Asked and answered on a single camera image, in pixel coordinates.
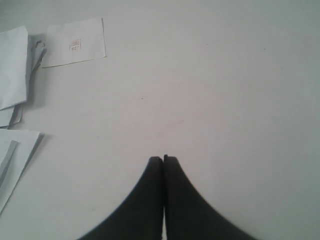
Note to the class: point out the white paper stack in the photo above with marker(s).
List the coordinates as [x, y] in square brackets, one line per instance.
[20, 56]
[27, 141]

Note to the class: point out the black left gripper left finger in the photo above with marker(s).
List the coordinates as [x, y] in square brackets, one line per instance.
[140, 216]

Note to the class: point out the white paper stack upper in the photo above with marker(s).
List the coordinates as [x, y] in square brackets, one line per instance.
[20, 56]

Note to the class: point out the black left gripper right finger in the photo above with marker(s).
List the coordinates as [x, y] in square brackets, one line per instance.
[188, 216]

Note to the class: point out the white paper stack lower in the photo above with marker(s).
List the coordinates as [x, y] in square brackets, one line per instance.
[27, 141]

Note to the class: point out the stamped white paper slip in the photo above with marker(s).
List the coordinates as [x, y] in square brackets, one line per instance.
[74, 42]

